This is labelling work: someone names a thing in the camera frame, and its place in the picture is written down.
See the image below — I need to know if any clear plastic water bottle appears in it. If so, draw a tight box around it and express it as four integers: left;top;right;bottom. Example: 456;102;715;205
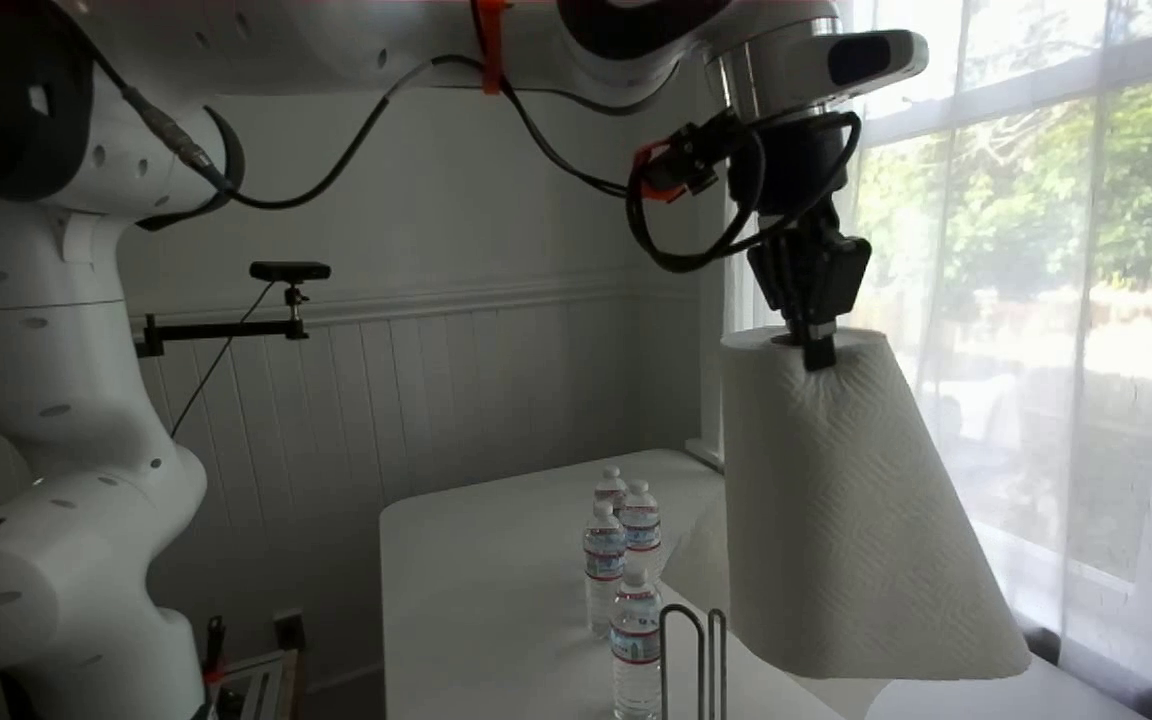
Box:
615;476;667;578
593;464;633;514
580;497;633;639
609;570;667;720

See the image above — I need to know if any white paper towel roll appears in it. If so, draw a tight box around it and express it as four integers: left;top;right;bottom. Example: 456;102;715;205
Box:
715;321;1034;683

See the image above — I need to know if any thin black camera cable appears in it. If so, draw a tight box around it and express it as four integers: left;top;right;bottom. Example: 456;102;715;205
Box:
170;281;275;445

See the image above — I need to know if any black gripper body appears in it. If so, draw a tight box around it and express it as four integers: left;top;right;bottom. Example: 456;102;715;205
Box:
744;111;875;334

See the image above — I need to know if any red cable connector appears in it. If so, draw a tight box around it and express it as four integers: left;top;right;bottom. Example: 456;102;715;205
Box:
629;131;714;208

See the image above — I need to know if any red black handled tool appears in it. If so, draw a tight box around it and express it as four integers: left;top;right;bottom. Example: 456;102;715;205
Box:
191;610;232;720

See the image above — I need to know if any orange strap on arm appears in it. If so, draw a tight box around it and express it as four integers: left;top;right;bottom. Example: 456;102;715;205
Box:
469;0;518;97

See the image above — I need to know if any metal wire towel holder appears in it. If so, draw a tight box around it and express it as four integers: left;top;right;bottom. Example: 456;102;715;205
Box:
653;598;733;720

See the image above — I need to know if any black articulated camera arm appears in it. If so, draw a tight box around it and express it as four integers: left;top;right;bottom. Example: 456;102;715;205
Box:
134;281;315;359

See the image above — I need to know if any black stereo camera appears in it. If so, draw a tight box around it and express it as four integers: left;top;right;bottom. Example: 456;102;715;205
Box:
248;257;338;286

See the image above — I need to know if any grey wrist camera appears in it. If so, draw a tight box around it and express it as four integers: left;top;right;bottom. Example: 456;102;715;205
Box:
819;27;934;97

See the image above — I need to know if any white framed window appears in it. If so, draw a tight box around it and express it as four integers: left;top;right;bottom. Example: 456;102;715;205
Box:
722;0;1152;697

